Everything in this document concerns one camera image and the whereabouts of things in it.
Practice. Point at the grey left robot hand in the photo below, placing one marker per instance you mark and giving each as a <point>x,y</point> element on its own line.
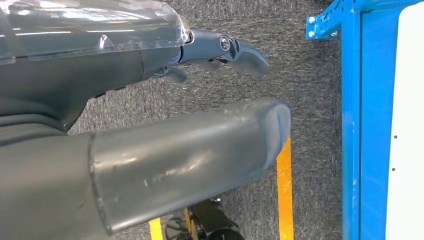
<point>165,165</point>

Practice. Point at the blue metal shelf rack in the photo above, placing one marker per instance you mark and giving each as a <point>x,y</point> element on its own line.
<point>351,132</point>

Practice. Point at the yellow floor tape square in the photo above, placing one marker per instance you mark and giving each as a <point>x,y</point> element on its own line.
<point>285,198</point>

